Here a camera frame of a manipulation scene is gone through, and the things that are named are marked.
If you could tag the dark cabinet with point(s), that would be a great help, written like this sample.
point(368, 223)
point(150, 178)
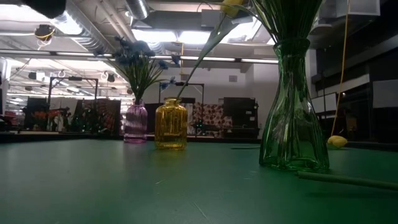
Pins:
point(239, 112)

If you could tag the yellow ribbed glass vase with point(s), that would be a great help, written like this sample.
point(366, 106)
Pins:
point(171, 124)

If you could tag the red artificial flowers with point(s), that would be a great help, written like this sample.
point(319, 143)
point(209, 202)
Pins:
point(40, 115)

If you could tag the green table mat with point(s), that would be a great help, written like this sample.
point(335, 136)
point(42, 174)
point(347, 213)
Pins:
point(124, 186)

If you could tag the green stem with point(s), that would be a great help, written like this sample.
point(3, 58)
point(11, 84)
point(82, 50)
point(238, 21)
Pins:
point(342, 179)

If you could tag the long ceiling light bar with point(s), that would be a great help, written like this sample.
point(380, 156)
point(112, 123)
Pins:
point(77, 54)

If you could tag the dark red patterned tapestry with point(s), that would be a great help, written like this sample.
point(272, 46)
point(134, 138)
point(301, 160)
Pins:
point(107, 113)

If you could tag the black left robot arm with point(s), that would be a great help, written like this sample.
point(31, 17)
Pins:
point(46, 7)

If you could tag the tall green glass vase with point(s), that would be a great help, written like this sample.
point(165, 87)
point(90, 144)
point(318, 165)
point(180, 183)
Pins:
point(293, 124)

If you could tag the purple ribbed glass vase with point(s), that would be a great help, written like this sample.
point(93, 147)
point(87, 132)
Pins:
point(136, 124)

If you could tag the floral patterned cloth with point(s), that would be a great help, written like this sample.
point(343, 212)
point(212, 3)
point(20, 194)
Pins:
point(214, 115)

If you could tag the black monitor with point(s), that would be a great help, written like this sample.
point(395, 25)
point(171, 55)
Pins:
point(35, 104)

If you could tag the silver ventilation duct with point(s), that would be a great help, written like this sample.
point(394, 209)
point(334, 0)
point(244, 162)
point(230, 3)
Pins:
point(90, 43)

